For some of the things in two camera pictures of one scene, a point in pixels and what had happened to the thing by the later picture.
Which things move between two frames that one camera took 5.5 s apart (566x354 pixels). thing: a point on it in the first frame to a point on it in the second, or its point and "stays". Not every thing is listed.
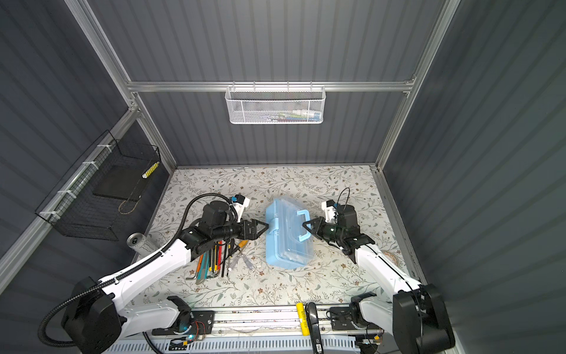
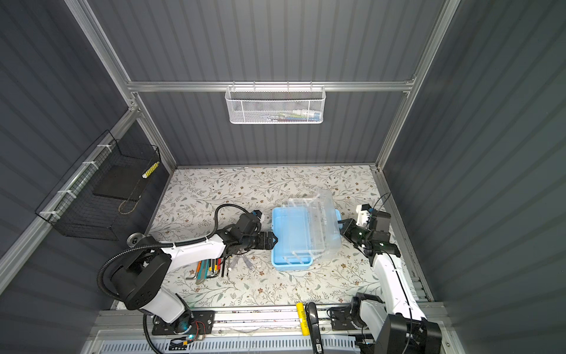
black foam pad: [124, 181] stays
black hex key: [223, 259] stays
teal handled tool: [203, 273] stays
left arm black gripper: [253, 233] to [270, 243]
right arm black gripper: [320, 223] to [346, 222]
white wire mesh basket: [275, 105] stays
